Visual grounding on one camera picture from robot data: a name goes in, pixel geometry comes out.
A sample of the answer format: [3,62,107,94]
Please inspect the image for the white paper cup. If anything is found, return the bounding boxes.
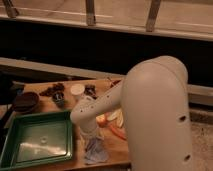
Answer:
[70,84,85,101]

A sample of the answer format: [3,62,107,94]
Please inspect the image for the light blue towel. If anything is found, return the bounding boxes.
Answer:
[84,138,109,165]

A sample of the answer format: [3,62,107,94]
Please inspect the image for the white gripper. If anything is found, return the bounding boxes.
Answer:
[80,127,103,140]

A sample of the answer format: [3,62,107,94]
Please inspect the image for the dark object at left edge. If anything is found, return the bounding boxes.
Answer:
[10,82,25,96]

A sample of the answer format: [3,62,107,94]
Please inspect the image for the black handled peeler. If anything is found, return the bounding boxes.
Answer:
[84,84,97,99]

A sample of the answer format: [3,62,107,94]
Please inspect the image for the green plastic tray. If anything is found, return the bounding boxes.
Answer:
[0,110,73,171]

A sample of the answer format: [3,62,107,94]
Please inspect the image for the orange bowl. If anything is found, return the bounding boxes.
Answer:
[110,80,121,88]

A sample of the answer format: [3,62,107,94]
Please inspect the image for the small blue black cup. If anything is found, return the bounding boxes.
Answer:
[52,92,65,107]

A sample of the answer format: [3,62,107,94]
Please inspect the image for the dark brown bowl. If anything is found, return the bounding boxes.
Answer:
[13,92,39,113]

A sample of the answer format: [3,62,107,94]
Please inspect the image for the yellow apple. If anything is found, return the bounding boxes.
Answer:
[96,114,107,127]

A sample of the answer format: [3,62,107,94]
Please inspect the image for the orange carrot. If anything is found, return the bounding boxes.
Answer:
[109,125,126,140]

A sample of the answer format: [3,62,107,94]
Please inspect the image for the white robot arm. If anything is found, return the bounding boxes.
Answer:
[70,56,194,171]

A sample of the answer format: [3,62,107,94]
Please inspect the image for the wooden board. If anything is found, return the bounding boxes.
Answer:
[0,81,130,171]

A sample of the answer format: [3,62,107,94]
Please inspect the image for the dark grapes bunch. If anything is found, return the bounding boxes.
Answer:
[39,83,65,97]

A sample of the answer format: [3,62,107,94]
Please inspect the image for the banana peel slices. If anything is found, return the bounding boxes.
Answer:
[107,109,124,128]

